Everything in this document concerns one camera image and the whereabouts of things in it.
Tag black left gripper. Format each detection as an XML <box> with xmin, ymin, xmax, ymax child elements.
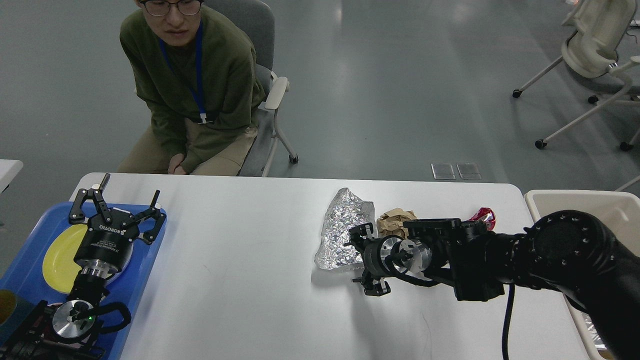
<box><xmin>67</xmin><ymin>173</ymin><xmax>166</xmax><ymax>281</ymax></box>

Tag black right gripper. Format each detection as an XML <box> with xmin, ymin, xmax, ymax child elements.
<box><xmin>343</xmin><ymin>222</ymin><xmax>403</xmax><ymax>297</ymax></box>

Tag aluminium foil sheet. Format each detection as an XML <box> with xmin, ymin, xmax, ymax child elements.
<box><xmin>314</xmin><ymin>187</ymin><xmax>375</xmax><ymax>272</ymax></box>

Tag yellow plate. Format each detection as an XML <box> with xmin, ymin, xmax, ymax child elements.
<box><xmin>42</xmin><ymin>223</ymin><xmax>88</xmax><ymax>295</ymax></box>

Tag dark teal mug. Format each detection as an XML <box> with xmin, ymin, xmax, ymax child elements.
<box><xmin>0</xmin><ymin>289</ymin><xmax>35</xmax><ymax>346</ymax></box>

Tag aluminium foil tray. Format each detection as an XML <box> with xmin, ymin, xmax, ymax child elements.
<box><xmin>583</xmin><ymin>316</ymin><xmax>608</xmax><ymax>351</ymax></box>

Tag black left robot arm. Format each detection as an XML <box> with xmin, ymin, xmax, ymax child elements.
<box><xmin>1</xmin><ymin>174</ymin><xmax>168</xmax><ymax>360</ymax></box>

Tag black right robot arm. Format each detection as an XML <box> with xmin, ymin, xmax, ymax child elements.
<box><xmin>345</xmin><ymin>210</ymin><xmax>640</xmax><ymax>360</ymax></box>

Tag crumpled brown paper ball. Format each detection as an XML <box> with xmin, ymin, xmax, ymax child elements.
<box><xmin>376</xmin><ymin>207</ymin><xmax>418</xmax><ymax>239</ymax></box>

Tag blue plastic tray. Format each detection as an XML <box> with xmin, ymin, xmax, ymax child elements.
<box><xmin>0</xmin><ymin>202</ymin><xmax>169</xmax><ymax>360</ymax></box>

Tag floor outlet plate left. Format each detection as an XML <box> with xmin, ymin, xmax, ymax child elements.
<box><xmin>430</xmin><ymin>162</ymin><xmax>457</xmax><ymax>180</ymax></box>

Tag floor outlet plate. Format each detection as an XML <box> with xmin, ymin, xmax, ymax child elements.
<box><xmin>430</xmin><ymin>162</ymin><xmax>457</xmax><ymax>180</ymax></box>
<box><xmin>456</xmin><ymin>162</ymin><xmax>483</xmax><ymax>180</ymax></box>

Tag white side table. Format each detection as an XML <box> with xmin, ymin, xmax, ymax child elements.
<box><xmin>0</xmin><ymin>158</ymin><xmax>24</xmax><ymax>194</ymax></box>

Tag crushed red can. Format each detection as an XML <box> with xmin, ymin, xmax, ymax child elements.
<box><xmin>469</xmin><ymin>207</ymin><xmax>497</xmax><ymax>231</ymax></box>

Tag floor outlet plate right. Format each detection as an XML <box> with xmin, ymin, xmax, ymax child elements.
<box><xmin>456</xmin><ymin>162</ymin><xmax>483</xmax><ymax>180</ymax></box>

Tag person in khaki trousers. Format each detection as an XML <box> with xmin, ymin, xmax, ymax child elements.
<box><xmin>118</xmin><ymin>0</ymin><xmax>266</xmax><ymax>177</ymax></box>

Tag grey office chair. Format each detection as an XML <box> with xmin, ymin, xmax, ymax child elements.
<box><xmin>205</xmin><ymin>0</ymin><xmax>298</xmax><ymax>177</ymax></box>

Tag beige plastic bin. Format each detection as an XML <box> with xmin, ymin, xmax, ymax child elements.
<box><xmin>524</xmin><ymin>189</ymin><xmax>640</xmax><ymax>360</ymax></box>

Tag white office chair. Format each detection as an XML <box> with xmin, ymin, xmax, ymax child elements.
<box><xmin>512</xmin><ymin>0</ymin><xmax>639</xmax><ymax>150</ymax></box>

